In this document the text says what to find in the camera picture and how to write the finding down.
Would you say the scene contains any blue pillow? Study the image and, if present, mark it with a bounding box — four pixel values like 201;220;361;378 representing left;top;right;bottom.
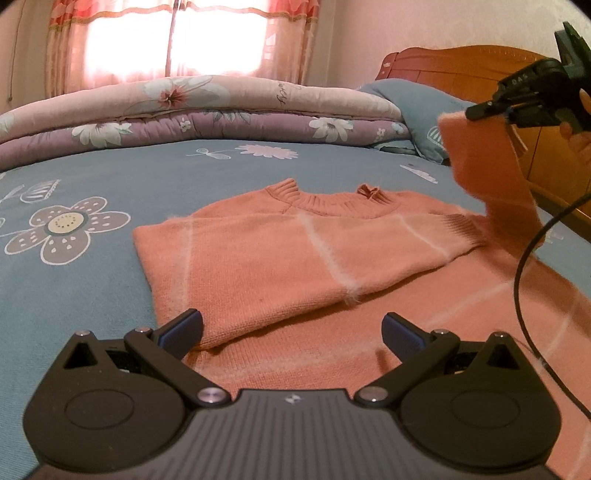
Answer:
355;78;481;164

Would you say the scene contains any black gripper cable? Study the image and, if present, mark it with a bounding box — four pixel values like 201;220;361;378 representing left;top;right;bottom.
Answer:
513;194;591;416

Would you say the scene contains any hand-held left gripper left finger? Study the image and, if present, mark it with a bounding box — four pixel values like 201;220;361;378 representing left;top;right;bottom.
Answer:
62;310;232;409

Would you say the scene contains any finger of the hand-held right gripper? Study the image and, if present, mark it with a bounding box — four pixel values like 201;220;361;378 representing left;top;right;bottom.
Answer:
465;59;566;121
506;105;573;131

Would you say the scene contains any blue flower-print bed sheet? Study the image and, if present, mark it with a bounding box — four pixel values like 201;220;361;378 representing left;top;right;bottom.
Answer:
0;136;591;480

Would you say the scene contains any thin wall cord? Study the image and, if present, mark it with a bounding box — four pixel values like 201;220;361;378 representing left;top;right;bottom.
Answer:
7;9;24;102

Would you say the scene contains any wooden headboard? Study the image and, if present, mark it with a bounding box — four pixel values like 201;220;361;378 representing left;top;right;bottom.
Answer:
378;45;591;259

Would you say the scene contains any orange knit sweater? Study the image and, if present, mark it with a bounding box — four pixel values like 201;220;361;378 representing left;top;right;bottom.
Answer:
133;112;591;480

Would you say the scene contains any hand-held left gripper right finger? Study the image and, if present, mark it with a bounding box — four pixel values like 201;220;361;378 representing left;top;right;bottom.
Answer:
353;311;523;409

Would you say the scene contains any red striped curtain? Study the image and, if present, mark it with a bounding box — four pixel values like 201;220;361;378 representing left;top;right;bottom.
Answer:
45;0;319;100

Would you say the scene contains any folded floral quilt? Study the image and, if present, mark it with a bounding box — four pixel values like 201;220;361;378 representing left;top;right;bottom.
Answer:
0;75;409;162

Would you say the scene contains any person's right hand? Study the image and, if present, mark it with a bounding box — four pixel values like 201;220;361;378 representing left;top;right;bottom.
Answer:
560;90;591;153

